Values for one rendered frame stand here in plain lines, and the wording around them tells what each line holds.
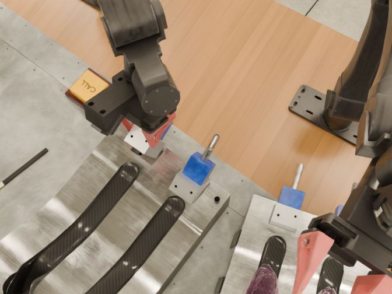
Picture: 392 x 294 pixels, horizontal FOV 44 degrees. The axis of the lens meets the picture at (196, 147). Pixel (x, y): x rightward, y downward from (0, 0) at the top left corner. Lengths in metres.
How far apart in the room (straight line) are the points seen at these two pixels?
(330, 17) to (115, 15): 1.60
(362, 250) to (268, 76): 0.60
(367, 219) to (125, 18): 0.40
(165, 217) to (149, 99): 0.28
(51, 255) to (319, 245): 0.49
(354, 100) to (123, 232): 0.48
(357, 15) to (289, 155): 1.30
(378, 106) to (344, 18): 1.58
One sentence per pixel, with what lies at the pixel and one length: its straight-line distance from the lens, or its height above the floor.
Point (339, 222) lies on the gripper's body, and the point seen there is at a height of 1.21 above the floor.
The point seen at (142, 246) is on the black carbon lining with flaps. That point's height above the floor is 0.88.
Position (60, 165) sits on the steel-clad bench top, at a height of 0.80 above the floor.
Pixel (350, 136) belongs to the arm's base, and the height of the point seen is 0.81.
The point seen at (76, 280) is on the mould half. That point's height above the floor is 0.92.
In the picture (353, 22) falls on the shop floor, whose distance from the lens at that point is 2.21.
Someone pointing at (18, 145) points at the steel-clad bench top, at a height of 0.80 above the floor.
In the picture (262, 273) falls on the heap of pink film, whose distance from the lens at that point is 0.89.
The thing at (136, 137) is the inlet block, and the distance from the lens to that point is 0.87.
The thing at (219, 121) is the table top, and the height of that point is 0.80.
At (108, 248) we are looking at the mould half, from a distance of 0.89.
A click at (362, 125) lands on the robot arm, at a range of 0.66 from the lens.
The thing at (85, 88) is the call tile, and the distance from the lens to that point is 1.05.
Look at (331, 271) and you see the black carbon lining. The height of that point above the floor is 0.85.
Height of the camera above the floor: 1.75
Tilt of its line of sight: 70 degrees down
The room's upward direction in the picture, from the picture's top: 3 degrees counter-clockwise
